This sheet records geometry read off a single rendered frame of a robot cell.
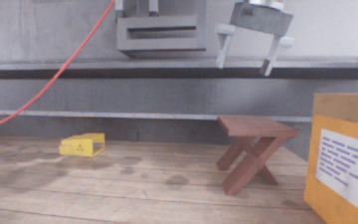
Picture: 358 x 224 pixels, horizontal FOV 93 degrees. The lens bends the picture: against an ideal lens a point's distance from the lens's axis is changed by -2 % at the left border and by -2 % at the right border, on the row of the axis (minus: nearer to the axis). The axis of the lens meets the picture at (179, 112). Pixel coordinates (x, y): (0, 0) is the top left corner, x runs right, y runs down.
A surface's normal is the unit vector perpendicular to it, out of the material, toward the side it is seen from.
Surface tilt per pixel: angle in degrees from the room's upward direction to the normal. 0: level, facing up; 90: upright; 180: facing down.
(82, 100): 90
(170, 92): 90
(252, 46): 86
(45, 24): 86
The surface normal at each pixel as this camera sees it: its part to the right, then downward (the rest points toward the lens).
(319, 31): -0.11, 0.07
